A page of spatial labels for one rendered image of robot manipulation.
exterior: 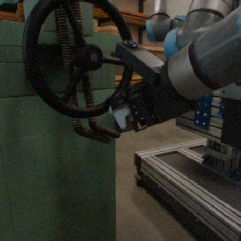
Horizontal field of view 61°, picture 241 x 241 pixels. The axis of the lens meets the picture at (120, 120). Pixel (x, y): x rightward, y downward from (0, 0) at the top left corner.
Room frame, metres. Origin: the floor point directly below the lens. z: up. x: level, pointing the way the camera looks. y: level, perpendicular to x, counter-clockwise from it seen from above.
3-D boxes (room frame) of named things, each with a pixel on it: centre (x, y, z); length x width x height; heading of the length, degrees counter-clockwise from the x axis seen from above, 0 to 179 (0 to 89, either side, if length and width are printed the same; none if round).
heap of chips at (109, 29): (0.86, 0.05, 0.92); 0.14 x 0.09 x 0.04; 40
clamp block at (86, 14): (0.62, 0.17, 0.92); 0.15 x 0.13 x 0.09; 130
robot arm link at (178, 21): (1.21, -0.34, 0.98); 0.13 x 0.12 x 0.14; 73
